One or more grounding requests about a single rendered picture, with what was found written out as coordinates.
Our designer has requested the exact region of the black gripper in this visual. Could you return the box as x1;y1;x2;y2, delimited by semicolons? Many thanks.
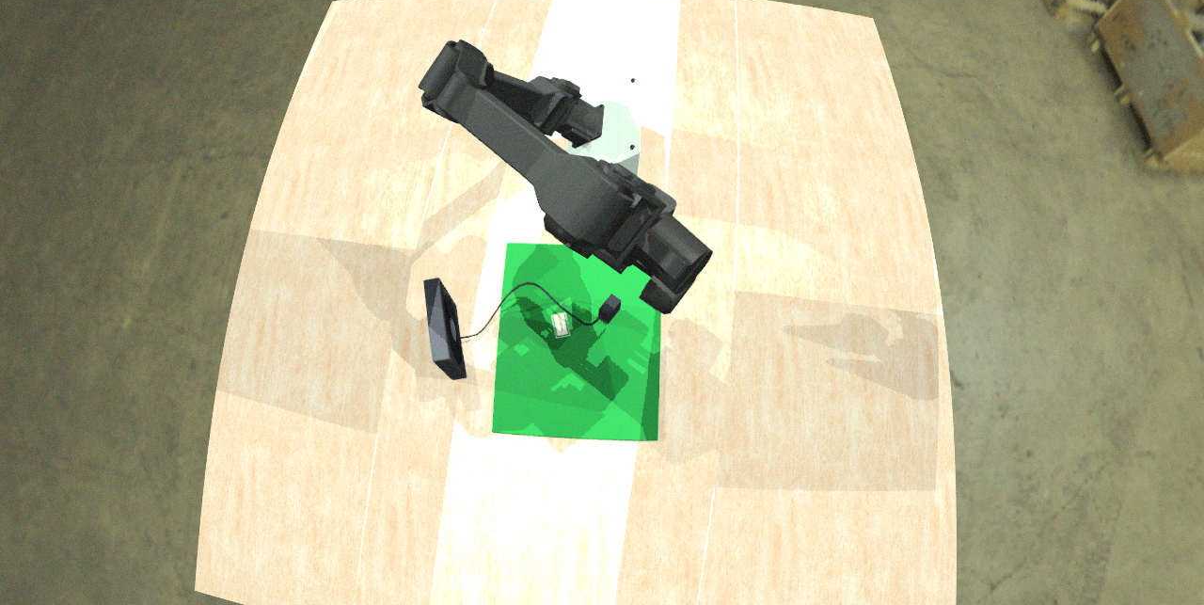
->
544;215;695;315

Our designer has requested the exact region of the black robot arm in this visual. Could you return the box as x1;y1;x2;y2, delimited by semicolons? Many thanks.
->
418;40;713;295

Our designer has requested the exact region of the green circuit board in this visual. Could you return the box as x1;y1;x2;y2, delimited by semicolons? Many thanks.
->
492;242;660;441

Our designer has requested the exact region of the black connector plug with cable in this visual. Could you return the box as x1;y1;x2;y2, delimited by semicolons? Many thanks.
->
461;282;621;339

